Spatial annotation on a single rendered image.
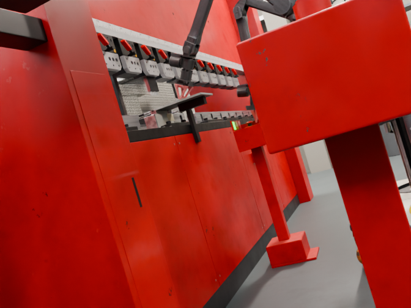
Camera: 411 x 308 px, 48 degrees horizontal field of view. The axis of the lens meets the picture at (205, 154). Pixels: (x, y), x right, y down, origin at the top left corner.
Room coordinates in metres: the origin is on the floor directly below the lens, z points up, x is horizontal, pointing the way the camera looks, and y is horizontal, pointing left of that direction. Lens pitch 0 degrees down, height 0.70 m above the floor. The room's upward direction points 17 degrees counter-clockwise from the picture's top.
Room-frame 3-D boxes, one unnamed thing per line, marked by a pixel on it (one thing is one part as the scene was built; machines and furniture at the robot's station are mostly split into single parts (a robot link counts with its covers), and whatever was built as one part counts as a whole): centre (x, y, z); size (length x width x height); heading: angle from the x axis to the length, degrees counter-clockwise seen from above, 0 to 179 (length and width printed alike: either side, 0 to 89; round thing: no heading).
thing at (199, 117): (3.61, -0.27, 0.92); 1.68 x 0.06 x 0.10; 160
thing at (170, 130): (3.02, -0.10, 0.85); 3.00 x 0.21 x 0.04; 160
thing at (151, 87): (2.43, 0.17, 1.13); 0.10 x 0.02 x 0.10; 160
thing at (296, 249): (2.59, -0.32, 0.06); 0.25 x 0.20 x 0.12; 71
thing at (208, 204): (3.02, -0.10, 0.42); 3.00 x 0.21 x 0.83; 160
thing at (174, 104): (2.37, 0.03, 1.00); 0.26 x 0.18 x 0.01; 70
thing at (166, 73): (2.59, 0.10, 1.26); 0.15 x 0.09 x 0.17; 160
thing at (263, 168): (2.60, -0.29, 0.39); 0.06 x 0.06 x 0.54; 71
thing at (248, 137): (2.60, -0.29, 0.75); 0.20 x 0.16 x 0.18; 161
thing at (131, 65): (2.21, 0.24, 1.26); 0.15 x 0.09 x 0.17; 160
